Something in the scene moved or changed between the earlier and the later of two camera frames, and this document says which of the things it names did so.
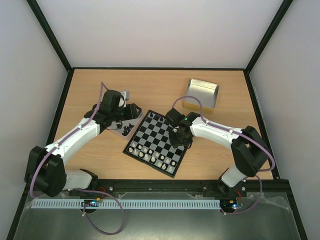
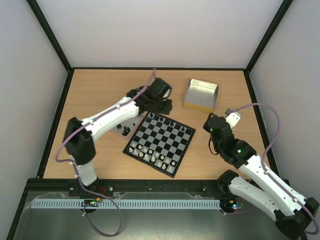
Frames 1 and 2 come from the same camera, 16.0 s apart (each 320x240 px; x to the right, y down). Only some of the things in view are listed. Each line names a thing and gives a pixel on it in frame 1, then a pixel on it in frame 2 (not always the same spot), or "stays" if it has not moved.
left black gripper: [132, 113] to [167, 108]
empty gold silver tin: [207, 93] stays
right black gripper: [175, 117] to [211, 123]
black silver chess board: [150, 144] stays
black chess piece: [156, 117] stays
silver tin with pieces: [124, 127] stays
